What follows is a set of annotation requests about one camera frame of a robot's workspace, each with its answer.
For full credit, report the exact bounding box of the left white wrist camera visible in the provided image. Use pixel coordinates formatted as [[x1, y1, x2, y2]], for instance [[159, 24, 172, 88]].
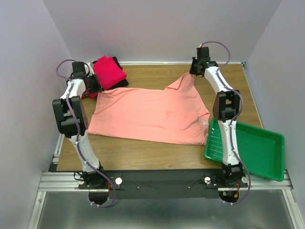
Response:
[[87, 62, 94, 72]]

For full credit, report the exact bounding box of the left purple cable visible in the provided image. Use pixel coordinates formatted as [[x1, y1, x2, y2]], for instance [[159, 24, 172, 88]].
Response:
[[56, 59, 117, 208]]

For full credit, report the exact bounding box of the purple cable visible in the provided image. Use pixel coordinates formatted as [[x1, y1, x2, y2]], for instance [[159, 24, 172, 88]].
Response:
[[56, 59, 117, 208], [199, 41, 252, 206]]

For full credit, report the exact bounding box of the salmon pink t-shirt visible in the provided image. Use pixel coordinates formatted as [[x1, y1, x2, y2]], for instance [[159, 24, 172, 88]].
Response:
[[88, 73, 210, 145]]

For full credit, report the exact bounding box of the folded magenta t-shirt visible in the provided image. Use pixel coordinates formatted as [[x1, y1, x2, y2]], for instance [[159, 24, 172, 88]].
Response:
[[88, 55, 127, 99]]

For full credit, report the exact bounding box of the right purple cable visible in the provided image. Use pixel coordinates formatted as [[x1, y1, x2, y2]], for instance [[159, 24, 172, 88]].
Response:
[[199, 41, 252, 206]]

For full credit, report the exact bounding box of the aluminium table frame rail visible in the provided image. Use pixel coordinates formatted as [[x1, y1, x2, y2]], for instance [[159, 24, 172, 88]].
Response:
[[27, 61, 305, 229]]

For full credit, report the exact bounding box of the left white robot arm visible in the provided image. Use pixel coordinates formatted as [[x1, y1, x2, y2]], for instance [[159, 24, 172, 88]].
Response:
[[52, 59, 107, 188]]

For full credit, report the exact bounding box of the green plastic tray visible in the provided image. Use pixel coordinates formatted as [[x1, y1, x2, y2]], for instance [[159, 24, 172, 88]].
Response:
[[204, 119, 285, 182]]

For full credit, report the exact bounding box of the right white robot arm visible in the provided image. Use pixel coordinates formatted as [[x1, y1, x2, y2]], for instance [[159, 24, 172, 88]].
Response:
[[190, 45, 244, 187]]

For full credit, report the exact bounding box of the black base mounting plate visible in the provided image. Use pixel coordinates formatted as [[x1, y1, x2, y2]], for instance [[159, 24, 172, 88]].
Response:
[[73, 169, 247, 208]]

